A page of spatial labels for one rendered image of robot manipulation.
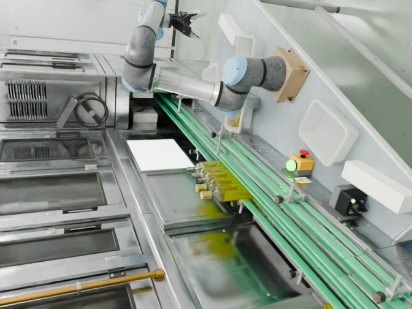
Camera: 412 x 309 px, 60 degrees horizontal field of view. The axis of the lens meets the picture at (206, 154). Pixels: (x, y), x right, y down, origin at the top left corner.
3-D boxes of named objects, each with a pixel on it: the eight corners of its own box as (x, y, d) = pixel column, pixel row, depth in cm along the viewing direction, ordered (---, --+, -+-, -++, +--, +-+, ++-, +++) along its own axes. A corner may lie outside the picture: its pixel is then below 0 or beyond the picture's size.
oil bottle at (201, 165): (232, 168, 185) (194, 171, 176) (233, 159, 183) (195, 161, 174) (236, 173, 180) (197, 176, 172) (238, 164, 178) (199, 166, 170)
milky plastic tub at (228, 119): (236, 126, 204) (223, 126, 200) (243, 88, 195) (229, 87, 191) (251, 138, 190) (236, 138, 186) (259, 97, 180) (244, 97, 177)
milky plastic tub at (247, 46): (246, 78, 195) (232, 77, 191) (252, 35, 188) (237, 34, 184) (263, 83, 180) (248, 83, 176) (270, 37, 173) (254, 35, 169)
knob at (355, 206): (358, 211, 123) (366, 216, 120) (349, 212, 121) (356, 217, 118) (362, 200, 121) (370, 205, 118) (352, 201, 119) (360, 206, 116)
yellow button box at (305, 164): (301, 167, 153) (287, 168, 151) (305, 152, 150) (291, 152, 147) (311, 175, 148) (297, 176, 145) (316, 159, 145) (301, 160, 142)
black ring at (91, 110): (107, 125, 241) (73, 126, 232) (108, 95, 232) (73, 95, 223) (108, 128, 237) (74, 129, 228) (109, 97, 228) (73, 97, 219)
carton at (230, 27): (230, 14, 206) (221, 13, 203) (245, 36, 191) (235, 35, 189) (227, 24, 210) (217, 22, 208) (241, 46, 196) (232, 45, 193)
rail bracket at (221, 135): (228, 152, 186) (206, 153, 181) (233, 122, 179) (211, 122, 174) (231, 154, 184) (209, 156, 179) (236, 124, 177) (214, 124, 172)
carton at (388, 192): (358, 159, 125) (346, 160, 122) (418, 194, 105) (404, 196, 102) (354, 175, 127) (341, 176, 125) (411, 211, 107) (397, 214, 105)
